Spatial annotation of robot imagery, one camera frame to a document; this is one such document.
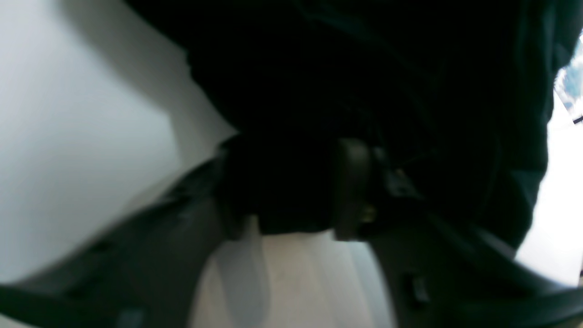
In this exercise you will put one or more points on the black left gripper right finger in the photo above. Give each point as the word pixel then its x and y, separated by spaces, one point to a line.
pixel 439 274

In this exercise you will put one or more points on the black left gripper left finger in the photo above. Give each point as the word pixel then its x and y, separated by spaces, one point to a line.
pixel 142 272

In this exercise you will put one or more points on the black t-shirt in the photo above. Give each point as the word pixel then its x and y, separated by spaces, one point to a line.
pixel 458 91

